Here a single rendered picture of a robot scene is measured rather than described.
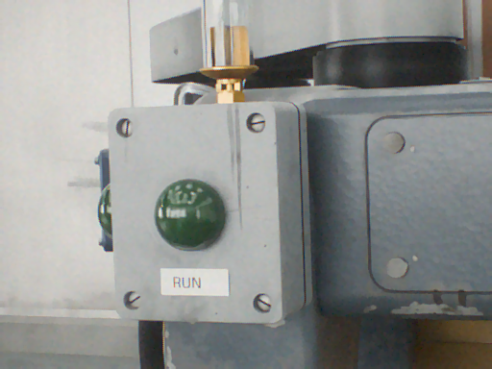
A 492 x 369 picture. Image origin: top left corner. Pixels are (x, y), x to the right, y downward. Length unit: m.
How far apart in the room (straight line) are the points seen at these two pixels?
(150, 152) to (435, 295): 0.14
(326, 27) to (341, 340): 0.18
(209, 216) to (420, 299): 0.10
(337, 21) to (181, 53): 0.31
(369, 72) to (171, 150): 0.17
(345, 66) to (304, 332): 0.17
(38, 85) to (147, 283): 6.08
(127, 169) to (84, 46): 5.94
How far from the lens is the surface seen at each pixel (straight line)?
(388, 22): 0.58
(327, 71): 0.59
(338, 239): 0.47
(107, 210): 0.46
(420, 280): 0.46
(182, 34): 0.88
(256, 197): 0.43
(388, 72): 0.57
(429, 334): 0.72
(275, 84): 0.94
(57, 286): 6.55
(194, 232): 0.42
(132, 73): 6.25
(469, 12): 0.96
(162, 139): 0.44
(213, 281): 0.43
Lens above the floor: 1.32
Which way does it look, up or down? 3 degrees down
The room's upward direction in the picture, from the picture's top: 2 degrees counter-clockwise
